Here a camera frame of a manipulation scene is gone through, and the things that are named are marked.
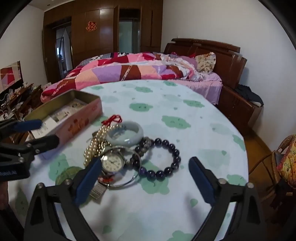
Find paper booklet in tin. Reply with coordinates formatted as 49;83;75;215
31;99;86;138

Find pink tin box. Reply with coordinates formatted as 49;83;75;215
23;89;103;160

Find pearl bead necklace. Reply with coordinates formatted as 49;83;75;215
83;123;117;168

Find wicker chair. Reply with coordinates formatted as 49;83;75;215
249;145;295;209

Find brown wooden wardrobe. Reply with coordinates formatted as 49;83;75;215
43;1;163;83

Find yellow floral cushion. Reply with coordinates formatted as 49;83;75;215
277;135;296;188

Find cluttered low wooden cabinet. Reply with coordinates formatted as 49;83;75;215
0;83;45;145

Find television screen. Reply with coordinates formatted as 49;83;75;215
1;61;23;93

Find wooden bed headboard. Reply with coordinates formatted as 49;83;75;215
164;38;247;89

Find cloud pattern tablecloth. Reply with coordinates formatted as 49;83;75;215
7;79;249;241

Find dark purple bead bracelet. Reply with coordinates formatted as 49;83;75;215
134;138;182;182

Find pale jade bangle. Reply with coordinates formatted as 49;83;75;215
105;121;144;147

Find pink bed sheet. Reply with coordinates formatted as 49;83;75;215
168;73;223;105

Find green jade bangle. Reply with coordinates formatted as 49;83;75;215
55;166;82;185

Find red knot cord charm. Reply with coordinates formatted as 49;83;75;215
101;114;122;126

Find dark clothes on nightstand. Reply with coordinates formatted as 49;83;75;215
235;84;264;107

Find red double happiness decal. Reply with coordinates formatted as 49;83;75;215
86;21;97;32

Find silver wrist watch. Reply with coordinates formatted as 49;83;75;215
90;146;126;201

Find floral pillow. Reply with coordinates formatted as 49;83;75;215
195;52;216;74

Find wooden nightstand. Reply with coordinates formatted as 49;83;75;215
216;86;263;135

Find patchwork quilt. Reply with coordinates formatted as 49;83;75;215
41;52;201;103

